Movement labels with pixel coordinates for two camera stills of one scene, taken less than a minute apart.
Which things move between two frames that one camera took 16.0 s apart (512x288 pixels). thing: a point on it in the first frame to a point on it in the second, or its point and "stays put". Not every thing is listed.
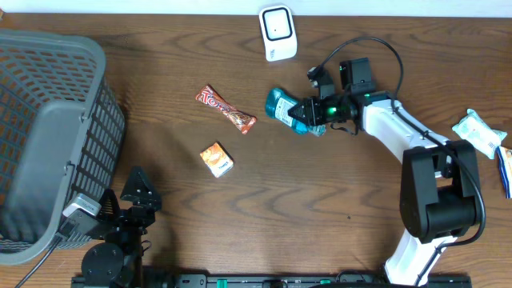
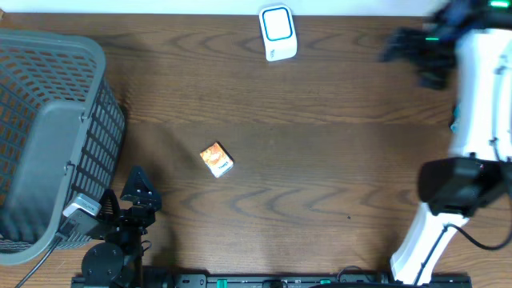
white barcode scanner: x=278 y=32 stays put
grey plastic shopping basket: x=62 y=135 stays put
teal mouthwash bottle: x=278 y=104 to x=456 y=121
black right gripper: x=309 y=112 to x=436 y=77
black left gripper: x=143 y=218 stays put
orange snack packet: x=218 y=160 stays put
